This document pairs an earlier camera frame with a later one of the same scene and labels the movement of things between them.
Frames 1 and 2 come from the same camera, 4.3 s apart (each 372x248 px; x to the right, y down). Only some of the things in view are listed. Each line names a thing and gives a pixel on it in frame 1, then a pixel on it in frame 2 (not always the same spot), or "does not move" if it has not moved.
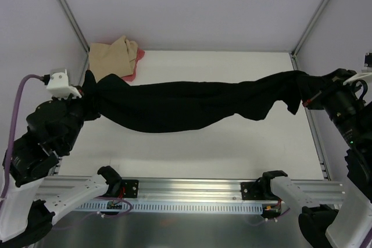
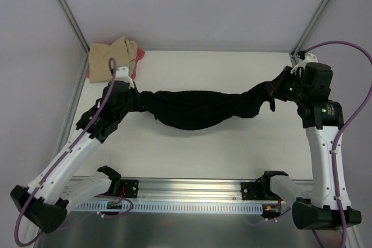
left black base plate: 129,188 does not move
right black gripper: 315,99 -> 284,84
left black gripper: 80,106 -> 128,97
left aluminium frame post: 66,9 does not move
